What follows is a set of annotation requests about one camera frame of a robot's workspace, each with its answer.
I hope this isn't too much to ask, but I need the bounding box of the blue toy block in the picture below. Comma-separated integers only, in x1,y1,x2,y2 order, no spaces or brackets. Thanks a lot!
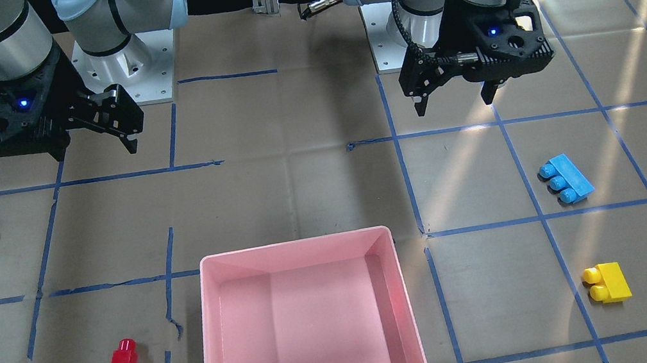
538,153,596,205

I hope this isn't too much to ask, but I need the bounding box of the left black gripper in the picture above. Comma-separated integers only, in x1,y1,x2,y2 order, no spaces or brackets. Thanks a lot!
399,0,555,117

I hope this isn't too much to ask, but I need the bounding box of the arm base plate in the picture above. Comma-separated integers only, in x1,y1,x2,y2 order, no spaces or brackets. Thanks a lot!
358,0,482,79
71,29,176,106

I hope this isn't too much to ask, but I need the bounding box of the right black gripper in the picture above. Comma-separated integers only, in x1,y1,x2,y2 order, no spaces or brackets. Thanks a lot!
0,42,144,162

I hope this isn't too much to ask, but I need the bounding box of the yellow toy block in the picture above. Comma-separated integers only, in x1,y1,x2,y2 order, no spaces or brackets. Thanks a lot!
582,262,632,304

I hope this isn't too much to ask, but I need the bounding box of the pink plastic box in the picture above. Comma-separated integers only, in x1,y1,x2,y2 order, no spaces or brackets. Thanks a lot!
199,226,428,363

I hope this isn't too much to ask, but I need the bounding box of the red toy block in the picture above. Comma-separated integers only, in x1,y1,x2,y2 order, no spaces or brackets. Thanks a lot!
110,337,139,363

